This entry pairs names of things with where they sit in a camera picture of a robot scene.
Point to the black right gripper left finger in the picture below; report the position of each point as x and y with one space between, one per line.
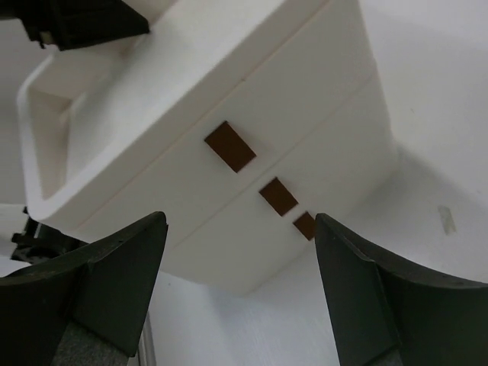
83 303

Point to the white drawer cabinet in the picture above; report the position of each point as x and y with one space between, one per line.
47 103

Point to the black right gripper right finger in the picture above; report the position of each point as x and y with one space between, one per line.
387 310

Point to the white bottom drawer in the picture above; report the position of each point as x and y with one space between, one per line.
248 242

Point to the white drawer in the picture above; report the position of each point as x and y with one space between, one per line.
203 55
248 242
259 158

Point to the white top drawer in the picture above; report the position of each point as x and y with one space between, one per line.
203 55

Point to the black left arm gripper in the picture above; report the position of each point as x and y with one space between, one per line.
71 25

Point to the white middle drawer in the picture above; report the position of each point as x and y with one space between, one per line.
259 158

